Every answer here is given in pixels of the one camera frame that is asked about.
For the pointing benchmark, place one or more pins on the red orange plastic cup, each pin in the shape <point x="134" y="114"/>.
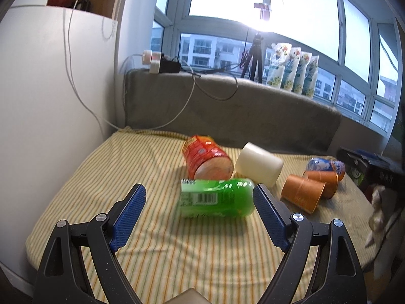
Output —
<point x="206" y="160"/>

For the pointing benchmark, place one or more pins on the blue orange plastic cup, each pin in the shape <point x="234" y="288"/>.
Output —
<point x="326" y="165"/>

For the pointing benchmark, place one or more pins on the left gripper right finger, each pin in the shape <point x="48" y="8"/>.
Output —
<point x="337" y="275"/>

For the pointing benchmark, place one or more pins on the white plastic cup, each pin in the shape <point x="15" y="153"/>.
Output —
<point x="259" y="165"/>

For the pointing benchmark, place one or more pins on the copper paper cup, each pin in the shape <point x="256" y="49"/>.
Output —
<point x="304" y="193"/>
<point x="329" y="178"/>

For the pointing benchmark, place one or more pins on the white cabinet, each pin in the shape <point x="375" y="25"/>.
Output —
<point x="57" y="68"/>

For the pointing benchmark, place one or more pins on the black tripod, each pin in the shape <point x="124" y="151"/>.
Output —
<point x="252" y="60"/>

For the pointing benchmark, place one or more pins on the white power strip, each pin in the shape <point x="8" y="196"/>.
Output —
<point x="153" y="59"/>

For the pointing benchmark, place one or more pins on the near copper paper cup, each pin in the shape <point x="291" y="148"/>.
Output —
<point x="304" y="193"/>

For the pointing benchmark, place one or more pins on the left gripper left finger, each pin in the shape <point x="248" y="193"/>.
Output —
<point x="62" y="276"/>

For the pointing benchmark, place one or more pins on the far copper paper cup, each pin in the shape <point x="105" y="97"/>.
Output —
<point x="329" y="178"/>

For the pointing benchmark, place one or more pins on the green snack bag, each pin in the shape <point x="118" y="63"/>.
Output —
<point x="356" y="175"/>

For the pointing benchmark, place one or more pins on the dark small bottle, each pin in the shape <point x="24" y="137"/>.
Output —
<point x="83" y="5"/>

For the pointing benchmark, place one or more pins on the green plastic cup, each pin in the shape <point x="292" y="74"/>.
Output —
<point x="216" y="198"/>

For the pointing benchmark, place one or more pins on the black power adapter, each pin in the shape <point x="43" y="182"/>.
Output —
<point x="169" y="64"/>

